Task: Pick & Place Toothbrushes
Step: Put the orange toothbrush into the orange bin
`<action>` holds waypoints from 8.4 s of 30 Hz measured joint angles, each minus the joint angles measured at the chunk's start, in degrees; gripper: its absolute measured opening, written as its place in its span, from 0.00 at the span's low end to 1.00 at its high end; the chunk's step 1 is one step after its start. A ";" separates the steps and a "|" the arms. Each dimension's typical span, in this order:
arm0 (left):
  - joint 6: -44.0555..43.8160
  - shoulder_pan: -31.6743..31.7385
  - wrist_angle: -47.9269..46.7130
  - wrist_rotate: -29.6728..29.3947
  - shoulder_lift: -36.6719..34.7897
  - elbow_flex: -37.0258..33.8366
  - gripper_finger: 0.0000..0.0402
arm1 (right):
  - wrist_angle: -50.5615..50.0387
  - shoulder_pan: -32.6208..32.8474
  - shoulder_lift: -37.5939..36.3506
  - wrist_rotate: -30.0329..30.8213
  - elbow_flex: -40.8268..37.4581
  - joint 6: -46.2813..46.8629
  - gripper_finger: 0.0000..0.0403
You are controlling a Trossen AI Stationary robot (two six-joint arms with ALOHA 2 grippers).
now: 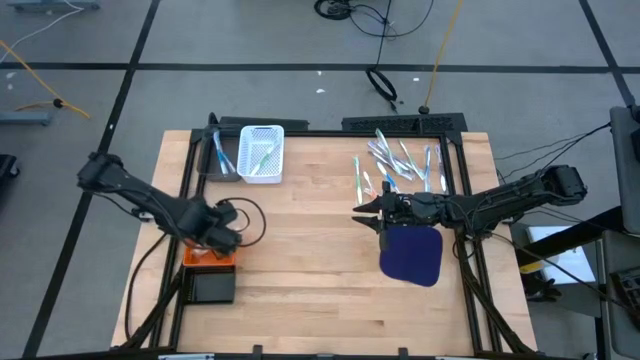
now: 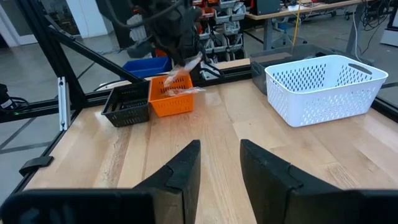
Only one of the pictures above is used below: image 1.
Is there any black floor cable bundle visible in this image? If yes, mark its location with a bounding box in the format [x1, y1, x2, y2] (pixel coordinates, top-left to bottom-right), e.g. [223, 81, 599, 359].
[313, 0, 436, 39]

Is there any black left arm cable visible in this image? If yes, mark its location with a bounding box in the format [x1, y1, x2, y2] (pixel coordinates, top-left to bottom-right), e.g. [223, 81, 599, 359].
[213, 196, 268, 249]

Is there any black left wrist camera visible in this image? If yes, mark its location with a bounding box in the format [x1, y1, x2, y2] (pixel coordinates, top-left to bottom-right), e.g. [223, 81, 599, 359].
[215, 199, 240, 224]

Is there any dark blue square mat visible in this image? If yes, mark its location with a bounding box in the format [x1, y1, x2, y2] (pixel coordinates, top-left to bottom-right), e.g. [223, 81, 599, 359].
[378, 224, 445, 288]

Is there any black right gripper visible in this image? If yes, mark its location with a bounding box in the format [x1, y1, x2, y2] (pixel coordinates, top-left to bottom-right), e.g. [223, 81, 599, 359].
[351, 180, 426, 251]

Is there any yellow floor cable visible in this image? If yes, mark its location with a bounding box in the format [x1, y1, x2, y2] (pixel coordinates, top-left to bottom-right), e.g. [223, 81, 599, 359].
[0, 39, 92, 120]

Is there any black flat panel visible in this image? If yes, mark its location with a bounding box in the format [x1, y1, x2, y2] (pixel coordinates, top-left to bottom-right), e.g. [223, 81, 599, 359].
[218, 115, 310, 132]

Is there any grey cabinet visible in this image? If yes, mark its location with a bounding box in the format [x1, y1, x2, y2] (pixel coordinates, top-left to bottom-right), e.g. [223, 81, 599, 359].
[594, 229, 640, 360]

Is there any black plastic basket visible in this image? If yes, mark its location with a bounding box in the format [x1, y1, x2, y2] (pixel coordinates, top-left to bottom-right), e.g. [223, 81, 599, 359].
[181, 266, 238, 305]

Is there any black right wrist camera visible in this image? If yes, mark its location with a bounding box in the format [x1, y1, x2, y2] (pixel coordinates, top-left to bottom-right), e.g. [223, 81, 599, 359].
[397, 192, 426, 217]

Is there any blue toothbrush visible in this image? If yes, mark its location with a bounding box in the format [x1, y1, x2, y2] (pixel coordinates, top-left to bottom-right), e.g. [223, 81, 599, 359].
[375, 160, 402, 194]
[218, 148, 237, 175]
[423, 145, 433, 194]
[211, 129, 226, 176]

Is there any grey furniture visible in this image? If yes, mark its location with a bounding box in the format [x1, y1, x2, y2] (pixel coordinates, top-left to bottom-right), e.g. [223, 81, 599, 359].
[608, 104, 640, 231]

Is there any black floor object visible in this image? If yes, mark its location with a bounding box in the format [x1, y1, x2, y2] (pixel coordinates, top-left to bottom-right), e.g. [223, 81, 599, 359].
[0, 153, 21, 180]

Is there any white box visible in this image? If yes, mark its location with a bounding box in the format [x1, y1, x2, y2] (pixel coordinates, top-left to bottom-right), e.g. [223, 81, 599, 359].
[524, 224, 597, 286]

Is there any black cable under table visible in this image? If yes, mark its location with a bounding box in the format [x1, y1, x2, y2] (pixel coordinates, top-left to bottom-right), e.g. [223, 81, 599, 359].
[123, 232, 169, 344]

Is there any green toothbrush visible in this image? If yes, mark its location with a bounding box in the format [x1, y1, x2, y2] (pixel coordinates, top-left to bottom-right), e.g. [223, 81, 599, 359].
[374, 128, 397, 162]
[352, 155, 363, 206]
[249, 143, 277, 178]
[397, 139, 427, 180]

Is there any yellow hanging cable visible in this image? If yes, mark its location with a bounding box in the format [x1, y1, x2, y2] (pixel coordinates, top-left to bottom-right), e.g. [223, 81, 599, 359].
[423, 0, 464, 115]

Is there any silver aluminium bracket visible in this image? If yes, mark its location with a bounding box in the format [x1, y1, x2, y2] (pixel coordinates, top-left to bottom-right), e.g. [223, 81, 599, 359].
[157, 352, 216, 360]

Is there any black coiled cable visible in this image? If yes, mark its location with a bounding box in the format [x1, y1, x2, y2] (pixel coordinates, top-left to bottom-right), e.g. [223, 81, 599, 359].
[365, 67, 400, 114]

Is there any dark grey plastic basket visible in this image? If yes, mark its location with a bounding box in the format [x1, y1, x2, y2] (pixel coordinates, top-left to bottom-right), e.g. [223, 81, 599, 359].
[196, 133, 245, 183]

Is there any white perforated plastic basket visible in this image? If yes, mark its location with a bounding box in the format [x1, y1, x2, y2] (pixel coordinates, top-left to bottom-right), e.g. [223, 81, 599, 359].
[236, 124, 286, 185]

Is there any orange plastic basket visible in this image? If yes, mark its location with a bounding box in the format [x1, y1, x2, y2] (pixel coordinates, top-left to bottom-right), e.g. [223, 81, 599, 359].
[181, 243, 238, 269]

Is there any white floor cable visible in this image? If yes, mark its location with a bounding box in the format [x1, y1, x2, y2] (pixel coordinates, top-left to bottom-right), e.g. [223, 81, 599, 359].
[0, 0, 87, 65]

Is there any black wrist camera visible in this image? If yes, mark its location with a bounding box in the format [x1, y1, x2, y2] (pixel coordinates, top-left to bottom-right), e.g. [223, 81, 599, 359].
[397, 192, 426, 217]
[215, 199, 240, 224]

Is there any grey metal foot bar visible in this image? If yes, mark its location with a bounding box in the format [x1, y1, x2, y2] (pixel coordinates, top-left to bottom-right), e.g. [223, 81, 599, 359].
[0, 110, 54, 126]
[5, 0, 101, 12]

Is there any black perforated panel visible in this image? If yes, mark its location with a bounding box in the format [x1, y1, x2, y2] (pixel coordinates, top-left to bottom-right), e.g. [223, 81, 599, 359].
[341, 112, 469, 134]

